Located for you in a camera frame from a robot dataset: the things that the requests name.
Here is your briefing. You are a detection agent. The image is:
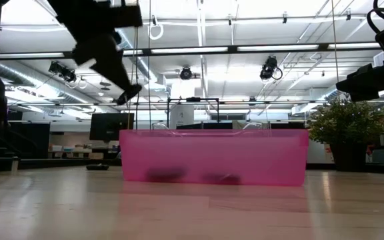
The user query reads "black ceiling-mounted camera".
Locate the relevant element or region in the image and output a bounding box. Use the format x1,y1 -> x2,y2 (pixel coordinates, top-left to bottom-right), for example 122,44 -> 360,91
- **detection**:
179,66 -> 193,81
259,55 -> 284,81
47,60 -> 78,84

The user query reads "potted green plant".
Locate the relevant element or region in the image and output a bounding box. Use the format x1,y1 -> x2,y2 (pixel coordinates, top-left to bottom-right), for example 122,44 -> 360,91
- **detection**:
304,96 -> 384,173

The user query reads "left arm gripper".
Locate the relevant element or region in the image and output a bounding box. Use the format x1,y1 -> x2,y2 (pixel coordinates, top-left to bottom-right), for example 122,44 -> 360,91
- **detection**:
47,0 -> 143,93

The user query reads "yellow hanging cable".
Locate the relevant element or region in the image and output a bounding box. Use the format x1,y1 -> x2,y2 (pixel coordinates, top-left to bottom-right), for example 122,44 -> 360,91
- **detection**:
126,26 -> 141,131

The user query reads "black background monitor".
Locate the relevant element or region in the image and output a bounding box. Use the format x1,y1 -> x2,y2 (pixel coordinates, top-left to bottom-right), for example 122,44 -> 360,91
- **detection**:
89,112 -> 135,142

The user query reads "white looped cable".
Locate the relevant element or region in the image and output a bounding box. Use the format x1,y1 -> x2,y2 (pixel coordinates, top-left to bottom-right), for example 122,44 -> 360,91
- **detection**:
147,14 -> 165,41

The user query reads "black background rig frame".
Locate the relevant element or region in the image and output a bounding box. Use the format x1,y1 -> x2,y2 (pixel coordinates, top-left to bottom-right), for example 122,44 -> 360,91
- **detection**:
166,97 -> 221,129

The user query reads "pink plastic bin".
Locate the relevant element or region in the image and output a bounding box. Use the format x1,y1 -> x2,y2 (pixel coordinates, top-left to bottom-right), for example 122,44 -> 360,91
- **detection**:
118,128 -> 311,187

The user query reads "black hanging cable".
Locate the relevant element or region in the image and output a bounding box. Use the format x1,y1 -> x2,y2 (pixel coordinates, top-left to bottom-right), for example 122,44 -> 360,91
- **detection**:
147,0 -> 153,131

